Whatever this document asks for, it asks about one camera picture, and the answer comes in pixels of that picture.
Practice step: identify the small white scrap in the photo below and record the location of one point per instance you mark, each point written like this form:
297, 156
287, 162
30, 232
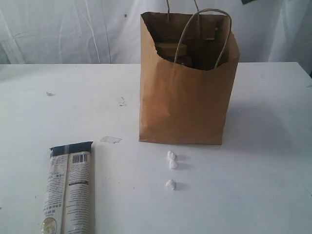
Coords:
171, 155

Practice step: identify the clear jar gold lid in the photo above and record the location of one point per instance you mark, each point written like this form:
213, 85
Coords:
168, 49

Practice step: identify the long noodle packet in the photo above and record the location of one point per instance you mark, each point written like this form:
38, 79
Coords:
66, 206

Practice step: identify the clear can dark contents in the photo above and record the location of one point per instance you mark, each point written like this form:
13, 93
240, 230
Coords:
184, 60

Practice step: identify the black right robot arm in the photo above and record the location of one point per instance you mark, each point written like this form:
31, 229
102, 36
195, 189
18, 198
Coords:
246, 1

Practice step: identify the brown paper shopping bag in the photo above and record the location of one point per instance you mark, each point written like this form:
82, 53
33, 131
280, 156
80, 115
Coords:
180, 104

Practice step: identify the clear tape piece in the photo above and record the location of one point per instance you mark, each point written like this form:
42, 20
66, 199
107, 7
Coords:
110, 139

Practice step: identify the tiny white paper scrap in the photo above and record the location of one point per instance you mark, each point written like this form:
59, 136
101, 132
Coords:
50, 94

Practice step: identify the white backdrop sheet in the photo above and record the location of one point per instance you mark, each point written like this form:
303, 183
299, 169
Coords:
107, 31

